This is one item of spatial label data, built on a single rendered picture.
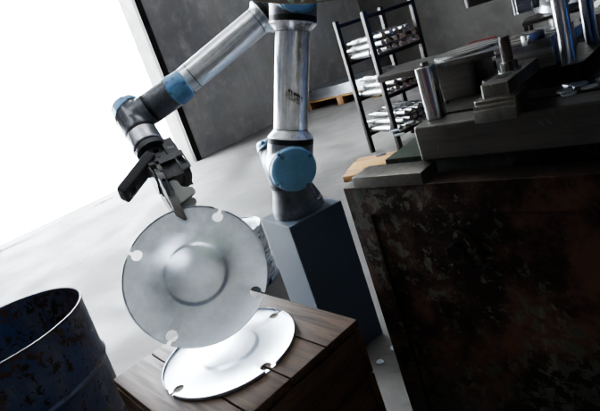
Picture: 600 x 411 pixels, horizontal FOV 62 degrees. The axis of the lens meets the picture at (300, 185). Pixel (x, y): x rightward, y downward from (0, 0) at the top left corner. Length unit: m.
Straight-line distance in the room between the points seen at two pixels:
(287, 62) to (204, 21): 5.28
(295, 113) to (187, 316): 0.53
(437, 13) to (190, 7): 3.84
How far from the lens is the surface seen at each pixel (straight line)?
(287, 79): 1.22
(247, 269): 1.04
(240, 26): 1.35
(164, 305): 1.04
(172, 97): 1.22
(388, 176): 0.86
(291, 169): 1.22
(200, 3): 6.52
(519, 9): 0.97
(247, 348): 1.08
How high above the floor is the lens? 0.89
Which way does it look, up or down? 15 degrees down
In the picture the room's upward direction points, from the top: 19 degrees counter-clockwise
